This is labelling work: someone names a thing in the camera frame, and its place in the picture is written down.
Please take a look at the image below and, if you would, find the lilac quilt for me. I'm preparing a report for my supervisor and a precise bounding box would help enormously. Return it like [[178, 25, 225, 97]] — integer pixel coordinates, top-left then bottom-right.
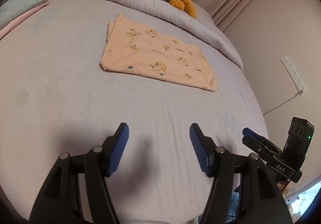
[[24, 0, 244, 71]]

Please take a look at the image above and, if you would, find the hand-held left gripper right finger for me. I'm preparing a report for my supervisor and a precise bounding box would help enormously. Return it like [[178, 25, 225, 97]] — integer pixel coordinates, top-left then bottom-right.
[[189, 123, 293, 224]]

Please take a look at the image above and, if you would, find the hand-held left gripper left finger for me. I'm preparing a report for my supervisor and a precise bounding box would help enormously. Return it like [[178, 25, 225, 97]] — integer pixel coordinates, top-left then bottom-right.
[[29, 122, 129, 224]]

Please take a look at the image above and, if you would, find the folded pink cloth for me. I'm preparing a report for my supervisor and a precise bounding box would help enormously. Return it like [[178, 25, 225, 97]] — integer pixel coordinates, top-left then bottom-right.
[[0, 0, 51, 40]]

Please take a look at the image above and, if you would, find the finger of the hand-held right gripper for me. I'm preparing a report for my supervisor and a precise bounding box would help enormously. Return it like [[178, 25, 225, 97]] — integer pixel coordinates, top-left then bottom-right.
[[242, 127, 285, 153], [242, 135, 276, 162]]

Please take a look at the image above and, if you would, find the folded grey towel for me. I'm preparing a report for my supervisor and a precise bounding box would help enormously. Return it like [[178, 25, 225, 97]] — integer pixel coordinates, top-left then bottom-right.
[[0, 0, 50, 29]]

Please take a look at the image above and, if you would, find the peach printed shirt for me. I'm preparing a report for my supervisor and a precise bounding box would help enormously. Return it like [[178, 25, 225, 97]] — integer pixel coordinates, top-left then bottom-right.
[[100, 13, 218, 93]]

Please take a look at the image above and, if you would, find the bed with lilac sheet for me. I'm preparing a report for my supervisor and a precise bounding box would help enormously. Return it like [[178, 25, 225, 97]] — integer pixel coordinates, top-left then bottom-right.
[[0, 0, 270, 222]]

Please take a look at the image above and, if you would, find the blue shaggy rug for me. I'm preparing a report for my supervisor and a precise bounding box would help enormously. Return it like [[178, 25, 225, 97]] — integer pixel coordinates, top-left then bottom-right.
[[227, 189, 242, 223]]

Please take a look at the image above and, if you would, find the white power strip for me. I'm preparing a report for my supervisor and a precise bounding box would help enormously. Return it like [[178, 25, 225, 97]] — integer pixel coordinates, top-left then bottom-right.
[[281, 56, 307, 94]]

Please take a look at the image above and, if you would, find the white printed cloth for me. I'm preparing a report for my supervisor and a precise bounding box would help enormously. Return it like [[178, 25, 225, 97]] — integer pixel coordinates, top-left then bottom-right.
[[286, 181, 321, 214]]

